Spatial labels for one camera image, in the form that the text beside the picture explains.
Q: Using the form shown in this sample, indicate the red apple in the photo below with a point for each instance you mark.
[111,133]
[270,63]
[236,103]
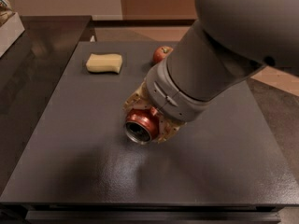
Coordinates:
[160,53]

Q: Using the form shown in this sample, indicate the dark side counter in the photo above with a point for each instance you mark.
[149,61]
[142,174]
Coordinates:
[29,73]

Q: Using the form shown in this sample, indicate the yellow sponge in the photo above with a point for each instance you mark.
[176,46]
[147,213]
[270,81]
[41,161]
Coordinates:
[101,63]

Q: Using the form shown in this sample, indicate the white box at left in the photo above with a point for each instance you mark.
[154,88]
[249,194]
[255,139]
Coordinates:
[11,27]

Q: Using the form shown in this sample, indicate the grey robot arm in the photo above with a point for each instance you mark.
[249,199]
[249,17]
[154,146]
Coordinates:
[230,41]

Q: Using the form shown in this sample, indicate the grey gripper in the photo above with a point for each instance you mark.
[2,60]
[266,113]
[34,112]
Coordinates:
[169,97]

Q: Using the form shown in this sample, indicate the red coke can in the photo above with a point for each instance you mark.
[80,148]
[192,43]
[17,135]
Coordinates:
[141,126]

